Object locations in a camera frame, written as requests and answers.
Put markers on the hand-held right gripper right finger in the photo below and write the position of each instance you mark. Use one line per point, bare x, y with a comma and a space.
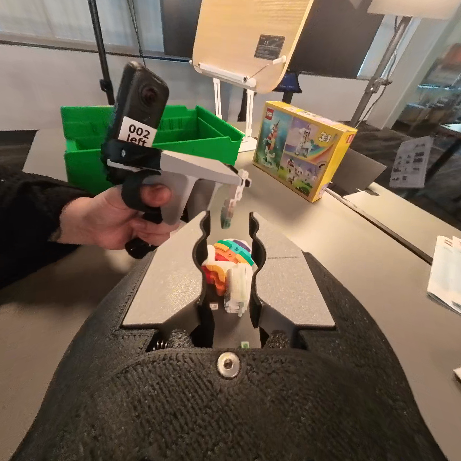
288, 284

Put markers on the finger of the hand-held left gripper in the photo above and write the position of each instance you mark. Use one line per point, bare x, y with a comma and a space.
201, 165

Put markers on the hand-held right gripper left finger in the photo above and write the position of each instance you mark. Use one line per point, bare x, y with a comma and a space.
169, 277

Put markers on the colourful lego unicorn model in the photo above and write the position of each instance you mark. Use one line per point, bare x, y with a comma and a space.
230, 270

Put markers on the person's left forearm black sleeve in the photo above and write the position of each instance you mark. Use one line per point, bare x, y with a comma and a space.
32, 219

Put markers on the yellow lego set box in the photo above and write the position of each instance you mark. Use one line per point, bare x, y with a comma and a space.
306, 151

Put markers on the person's left hand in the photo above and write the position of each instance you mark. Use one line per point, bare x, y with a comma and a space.
104, 219

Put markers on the green plastic sorting bin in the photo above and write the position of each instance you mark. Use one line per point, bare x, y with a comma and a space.
201, 137

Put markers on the black tripod pole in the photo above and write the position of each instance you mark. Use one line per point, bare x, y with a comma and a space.
101, 54

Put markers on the wooden book stand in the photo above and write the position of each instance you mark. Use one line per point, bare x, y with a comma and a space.
248, 36

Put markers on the grey flat board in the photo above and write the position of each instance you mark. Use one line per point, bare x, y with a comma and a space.
360, 169

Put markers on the white instruction booklet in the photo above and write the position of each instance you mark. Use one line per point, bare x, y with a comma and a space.
446, 273

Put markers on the grey printed paper sheet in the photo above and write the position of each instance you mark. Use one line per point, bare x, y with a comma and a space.
410, 162

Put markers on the large black screen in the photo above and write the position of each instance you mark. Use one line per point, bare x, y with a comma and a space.
335, 39

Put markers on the grey light stand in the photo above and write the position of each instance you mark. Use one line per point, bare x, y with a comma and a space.
385, 68

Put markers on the white softbox light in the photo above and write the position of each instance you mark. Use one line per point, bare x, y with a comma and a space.
414, 7

